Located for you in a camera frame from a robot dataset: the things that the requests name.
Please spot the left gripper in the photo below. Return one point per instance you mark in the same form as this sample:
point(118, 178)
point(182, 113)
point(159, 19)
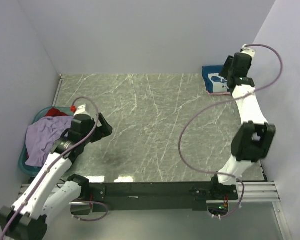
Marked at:
point(104, 130)

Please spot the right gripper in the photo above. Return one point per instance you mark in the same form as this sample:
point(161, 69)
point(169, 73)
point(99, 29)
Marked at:
point(227, 65)

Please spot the blue t shirt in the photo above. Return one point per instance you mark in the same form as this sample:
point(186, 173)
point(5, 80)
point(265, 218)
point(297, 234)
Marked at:
point(213, 82)

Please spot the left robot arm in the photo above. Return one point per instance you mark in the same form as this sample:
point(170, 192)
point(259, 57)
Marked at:
point(28, 218)

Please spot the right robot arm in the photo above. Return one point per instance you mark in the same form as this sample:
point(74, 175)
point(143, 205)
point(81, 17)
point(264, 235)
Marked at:
point(254, 138)

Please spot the folded pink t shirt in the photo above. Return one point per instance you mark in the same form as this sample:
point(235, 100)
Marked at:
point(226, 93)

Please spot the red t shirt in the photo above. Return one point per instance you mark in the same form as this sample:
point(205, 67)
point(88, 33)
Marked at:
point(59, 112)

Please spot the lavender t shirt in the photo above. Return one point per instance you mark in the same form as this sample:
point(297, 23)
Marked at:
point(41, 136)

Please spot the black base beam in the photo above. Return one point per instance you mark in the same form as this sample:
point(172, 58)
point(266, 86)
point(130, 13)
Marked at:
point(138, 196)

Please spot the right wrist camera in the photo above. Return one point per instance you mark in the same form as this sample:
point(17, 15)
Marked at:
point(248, 51)

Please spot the right aluminium rail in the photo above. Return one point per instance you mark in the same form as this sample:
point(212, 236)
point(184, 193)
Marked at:
point(261, 218)

